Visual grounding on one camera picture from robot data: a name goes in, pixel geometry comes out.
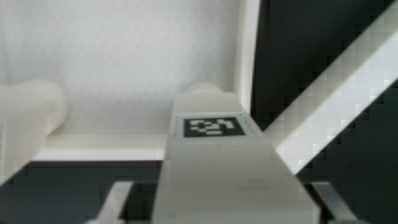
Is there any white desk top tray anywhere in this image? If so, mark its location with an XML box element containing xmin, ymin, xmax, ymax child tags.
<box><xmin>0</xmin><ymin>0</ymin><xmax>262</xmax><ymax>161</ymax></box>

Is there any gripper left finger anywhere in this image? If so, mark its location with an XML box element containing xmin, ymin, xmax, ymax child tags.
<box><xmin>86</xmin><ymin>181</ymin><xmax>157</xmax><ymax>224</ymax></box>

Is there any white front rail barrier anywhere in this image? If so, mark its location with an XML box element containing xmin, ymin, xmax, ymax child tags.
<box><xmin>265</xmin><ymin>0</ymin><xmax>398</xmax><ymax>174</ymax></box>

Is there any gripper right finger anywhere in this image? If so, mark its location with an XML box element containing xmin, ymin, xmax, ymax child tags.
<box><xmin>304</xmin><ymin>182</ymin><xmax>370</xmax><ymax>224</ymax></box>

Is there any white leg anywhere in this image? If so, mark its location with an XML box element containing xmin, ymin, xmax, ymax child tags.
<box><xmin>151</xmin><ymin>82</ymin><xmax>320</xmax><ymax>224</ymax></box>
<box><xmin>0</xmin><ymin>80</ymin><xmax>70</xmax><ymax>185</ymax></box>

